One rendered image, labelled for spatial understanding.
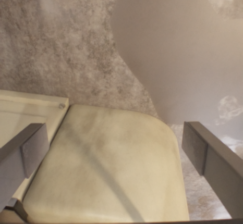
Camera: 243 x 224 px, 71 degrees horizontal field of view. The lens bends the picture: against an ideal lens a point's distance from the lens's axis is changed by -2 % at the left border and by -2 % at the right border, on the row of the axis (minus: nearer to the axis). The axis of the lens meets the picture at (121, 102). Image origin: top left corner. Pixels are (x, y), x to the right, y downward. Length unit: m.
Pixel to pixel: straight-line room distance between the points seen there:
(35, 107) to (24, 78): 0.18
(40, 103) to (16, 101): 0.15
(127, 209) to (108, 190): 0.10
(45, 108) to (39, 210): 0.57
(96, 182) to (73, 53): 0.61
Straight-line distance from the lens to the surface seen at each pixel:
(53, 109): 1.11
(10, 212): 0.86
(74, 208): 0.77
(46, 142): 0.17
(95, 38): 0.87
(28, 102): 1.19
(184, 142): 0.16
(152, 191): 0.82
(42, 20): 0.94
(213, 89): 1.03
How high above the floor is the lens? 0.79
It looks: 50 degrees down
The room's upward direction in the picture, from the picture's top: 170 degrees counter-clockwise
